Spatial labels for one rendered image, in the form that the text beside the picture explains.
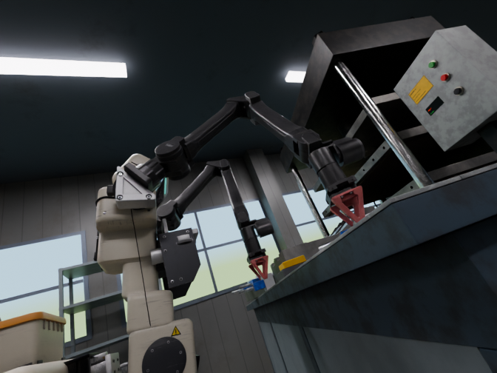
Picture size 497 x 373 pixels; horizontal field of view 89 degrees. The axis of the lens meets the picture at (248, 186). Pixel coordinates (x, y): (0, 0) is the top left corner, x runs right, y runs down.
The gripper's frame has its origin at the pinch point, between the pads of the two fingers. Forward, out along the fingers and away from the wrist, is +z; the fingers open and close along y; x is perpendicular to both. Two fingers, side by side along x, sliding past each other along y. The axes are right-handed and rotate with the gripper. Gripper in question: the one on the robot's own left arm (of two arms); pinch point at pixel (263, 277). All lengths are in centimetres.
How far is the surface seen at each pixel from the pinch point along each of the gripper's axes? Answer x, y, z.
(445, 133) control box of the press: -92, -21, -28
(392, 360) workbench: -2, -57, 21
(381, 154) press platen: -87, 9, -41
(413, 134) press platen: -98, -4, -40
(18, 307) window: 218, 224, -78
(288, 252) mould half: -6.5, -17.9, -2.8
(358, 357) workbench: -2, -46, 22
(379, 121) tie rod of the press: -80, -9, -50
